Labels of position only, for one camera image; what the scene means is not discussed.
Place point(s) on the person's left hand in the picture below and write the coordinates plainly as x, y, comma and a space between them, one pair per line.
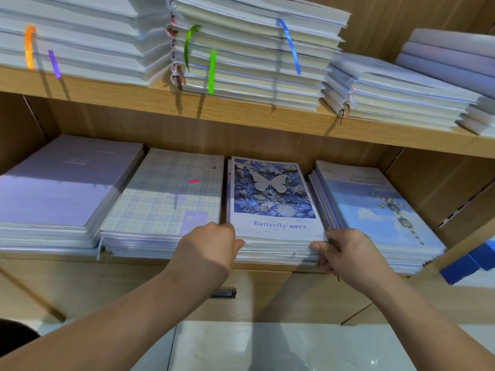
203, 255

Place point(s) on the sky cloud cover notebook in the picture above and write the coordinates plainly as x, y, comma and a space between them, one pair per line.
371, 208

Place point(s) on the person's right hand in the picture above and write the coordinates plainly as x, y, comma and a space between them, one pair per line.
356, 259

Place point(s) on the pastel grid pattern notebook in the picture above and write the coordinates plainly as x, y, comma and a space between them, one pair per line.
166, 197

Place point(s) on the stack of sage cover notebooks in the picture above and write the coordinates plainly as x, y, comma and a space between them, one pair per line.
85, 34

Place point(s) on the blue butterfly cover notebook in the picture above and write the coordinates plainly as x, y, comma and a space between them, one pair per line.
271, 201

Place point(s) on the person's left forearm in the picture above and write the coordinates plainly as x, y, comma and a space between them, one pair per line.
93, 328

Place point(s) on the snowy tree notebook stack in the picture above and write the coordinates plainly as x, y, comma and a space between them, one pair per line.
394, 92

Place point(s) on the blue white small box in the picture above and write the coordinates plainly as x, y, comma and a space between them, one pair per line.
468, 262

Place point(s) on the person's black clothing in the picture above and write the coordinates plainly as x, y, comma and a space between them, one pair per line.
14, 336

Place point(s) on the pile of small notebooks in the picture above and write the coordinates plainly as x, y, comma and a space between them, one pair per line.
456, 73

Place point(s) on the small black shelf clip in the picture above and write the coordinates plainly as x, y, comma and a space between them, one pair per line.
224, 293

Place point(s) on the person's right forearm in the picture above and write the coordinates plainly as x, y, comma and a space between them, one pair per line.
441, 328

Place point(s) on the stack of sky photo notebooks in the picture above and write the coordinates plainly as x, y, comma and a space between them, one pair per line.
255, 50

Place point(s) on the wooden shelf unit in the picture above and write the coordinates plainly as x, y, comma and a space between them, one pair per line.
255, 127

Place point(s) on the large plain lilac notebook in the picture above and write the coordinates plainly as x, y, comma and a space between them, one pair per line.
66, 189

